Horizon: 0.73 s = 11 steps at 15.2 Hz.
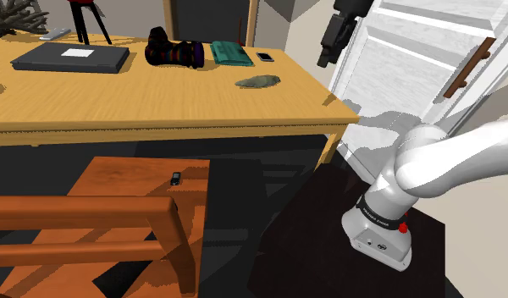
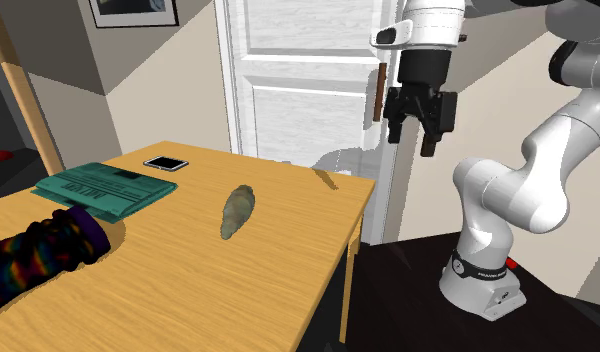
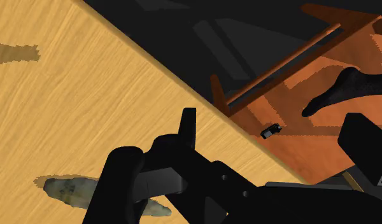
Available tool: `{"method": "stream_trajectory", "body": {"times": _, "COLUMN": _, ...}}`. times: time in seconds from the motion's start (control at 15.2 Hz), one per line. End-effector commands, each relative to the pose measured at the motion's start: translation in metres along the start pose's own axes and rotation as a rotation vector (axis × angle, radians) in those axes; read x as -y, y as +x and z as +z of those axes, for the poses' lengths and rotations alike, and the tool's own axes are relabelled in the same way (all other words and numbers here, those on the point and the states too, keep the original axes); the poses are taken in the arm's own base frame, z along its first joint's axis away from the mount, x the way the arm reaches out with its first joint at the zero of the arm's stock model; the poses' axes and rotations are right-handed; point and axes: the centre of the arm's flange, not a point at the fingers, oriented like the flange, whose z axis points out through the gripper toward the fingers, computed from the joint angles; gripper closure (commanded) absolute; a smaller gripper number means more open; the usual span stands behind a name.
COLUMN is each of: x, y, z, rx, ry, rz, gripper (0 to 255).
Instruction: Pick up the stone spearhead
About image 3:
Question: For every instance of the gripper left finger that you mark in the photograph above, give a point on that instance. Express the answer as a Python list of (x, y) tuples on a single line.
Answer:
[(178, 173)]

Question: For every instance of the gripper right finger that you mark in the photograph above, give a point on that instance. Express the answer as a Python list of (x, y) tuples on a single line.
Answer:
[(368, 145)]

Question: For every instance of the black curved object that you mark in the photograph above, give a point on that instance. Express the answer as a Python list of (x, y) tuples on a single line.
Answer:
[(343, 90)]

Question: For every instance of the small black grey object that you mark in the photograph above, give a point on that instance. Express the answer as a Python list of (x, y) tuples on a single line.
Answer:
[(270, 130)]

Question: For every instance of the grey green elongated stone object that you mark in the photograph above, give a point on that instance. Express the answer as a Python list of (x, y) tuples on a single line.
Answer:
[(68, 190)]

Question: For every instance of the light wooden table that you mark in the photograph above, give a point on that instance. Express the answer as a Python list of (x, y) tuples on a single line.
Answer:
[(85, 108)]

